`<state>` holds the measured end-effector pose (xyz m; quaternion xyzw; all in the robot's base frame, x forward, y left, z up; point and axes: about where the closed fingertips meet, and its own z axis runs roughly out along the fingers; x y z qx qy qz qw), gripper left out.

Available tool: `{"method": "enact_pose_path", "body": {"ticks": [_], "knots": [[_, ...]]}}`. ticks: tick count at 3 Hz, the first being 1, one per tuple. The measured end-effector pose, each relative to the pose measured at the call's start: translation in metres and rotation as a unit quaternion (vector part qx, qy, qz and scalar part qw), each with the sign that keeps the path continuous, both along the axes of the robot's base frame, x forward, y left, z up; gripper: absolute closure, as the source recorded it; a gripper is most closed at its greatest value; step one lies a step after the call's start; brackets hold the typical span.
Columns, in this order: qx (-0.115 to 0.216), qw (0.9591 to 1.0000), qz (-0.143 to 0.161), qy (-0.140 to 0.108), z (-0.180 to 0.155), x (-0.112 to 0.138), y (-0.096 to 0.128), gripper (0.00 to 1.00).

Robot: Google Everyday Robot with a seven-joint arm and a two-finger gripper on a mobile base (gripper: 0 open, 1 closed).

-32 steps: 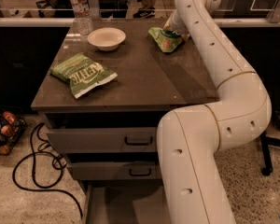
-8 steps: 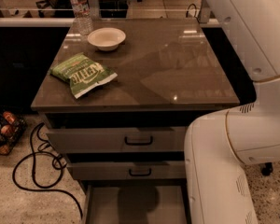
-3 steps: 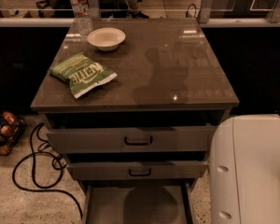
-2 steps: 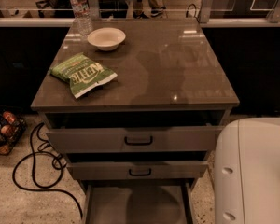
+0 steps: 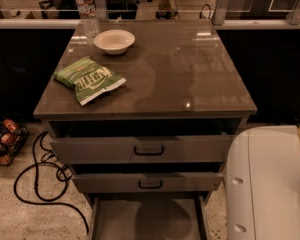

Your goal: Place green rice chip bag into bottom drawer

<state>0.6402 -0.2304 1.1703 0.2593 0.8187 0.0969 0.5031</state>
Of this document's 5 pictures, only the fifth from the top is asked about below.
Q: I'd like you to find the metal railing post right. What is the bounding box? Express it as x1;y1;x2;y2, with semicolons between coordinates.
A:
212;0;229;26

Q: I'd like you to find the grey drawer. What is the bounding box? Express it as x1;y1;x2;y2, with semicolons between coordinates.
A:
88;193;211;240
49;118;241;164
73;162;222;194

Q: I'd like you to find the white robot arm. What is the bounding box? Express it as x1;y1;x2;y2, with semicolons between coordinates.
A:
226;125;300;240

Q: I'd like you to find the black floor cable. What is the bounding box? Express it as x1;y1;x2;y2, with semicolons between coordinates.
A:
12;131;90;235

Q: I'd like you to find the metal railing post left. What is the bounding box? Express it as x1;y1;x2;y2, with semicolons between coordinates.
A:
94;0;107;20

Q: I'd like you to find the top grey drawer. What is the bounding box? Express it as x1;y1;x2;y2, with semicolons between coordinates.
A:
49;118;241;164

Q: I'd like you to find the green kettle chip bag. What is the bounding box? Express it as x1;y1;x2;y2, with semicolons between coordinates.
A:
54;57;126;106

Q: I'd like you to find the bottom grey drawer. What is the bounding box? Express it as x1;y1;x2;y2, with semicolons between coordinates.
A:
88;193;211;240

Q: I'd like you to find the middle grey drawer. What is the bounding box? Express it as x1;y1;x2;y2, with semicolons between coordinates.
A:
73;162;222;194

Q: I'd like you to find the grey drawer cabinet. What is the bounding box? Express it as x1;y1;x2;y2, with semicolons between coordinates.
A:
32;18;258;240

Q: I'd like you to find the clear plastic water bottle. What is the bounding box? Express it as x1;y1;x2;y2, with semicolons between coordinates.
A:
75;0;100;38

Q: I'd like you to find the metal railing post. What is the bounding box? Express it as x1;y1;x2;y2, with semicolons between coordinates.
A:
212;0;229;26
94;0;107;20

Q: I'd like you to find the white bowl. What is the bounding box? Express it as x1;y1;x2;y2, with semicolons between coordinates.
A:
94;30;135;55

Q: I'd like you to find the black wire basket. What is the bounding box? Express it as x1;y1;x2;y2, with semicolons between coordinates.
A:
0;118;29;166

